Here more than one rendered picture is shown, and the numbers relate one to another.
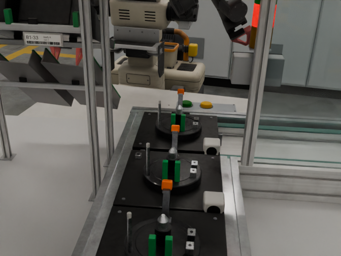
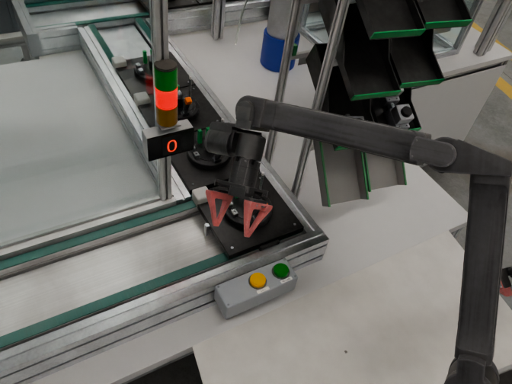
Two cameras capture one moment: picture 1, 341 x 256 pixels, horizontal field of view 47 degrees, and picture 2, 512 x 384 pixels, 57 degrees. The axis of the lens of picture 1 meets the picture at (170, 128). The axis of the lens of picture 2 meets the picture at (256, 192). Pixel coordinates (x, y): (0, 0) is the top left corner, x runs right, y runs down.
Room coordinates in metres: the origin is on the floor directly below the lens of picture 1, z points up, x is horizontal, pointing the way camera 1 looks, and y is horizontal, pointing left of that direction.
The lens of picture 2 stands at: (1.75, -0.59, 1.99)
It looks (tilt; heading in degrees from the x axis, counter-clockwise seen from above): 46 degrees down; 140
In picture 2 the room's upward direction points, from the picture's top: 10 degrees clockwise
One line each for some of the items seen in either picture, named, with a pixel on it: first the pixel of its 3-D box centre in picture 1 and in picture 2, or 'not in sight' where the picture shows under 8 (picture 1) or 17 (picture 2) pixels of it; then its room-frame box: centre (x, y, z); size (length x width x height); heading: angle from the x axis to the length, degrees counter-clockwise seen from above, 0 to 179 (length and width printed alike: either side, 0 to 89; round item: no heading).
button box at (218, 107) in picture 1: (205, 114); (256, 287); (1.26, -0.12, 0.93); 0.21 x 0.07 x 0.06; 86
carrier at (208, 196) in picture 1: (172, 161); (209, 144); (0.79, -0.01, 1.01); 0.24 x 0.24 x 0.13; 86
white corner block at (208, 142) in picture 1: (211, 147); (201, 196); (0.94, -0.11, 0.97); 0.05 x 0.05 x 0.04; 86
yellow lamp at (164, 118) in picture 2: (261, 36); (167, 112); (0.92, -0.21, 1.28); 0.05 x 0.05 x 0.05
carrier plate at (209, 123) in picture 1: (178, 132); (247, 212); (1.05, -0.02, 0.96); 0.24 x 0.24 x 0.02; 86
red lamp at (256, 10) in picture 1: (264, 14); (166, 94); (0.92, -0.21, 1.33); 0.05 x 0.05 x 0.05
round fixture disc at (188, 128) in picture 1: (178, 126); (247, 208); (1.05, -0.02, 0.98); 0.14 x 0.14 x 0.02
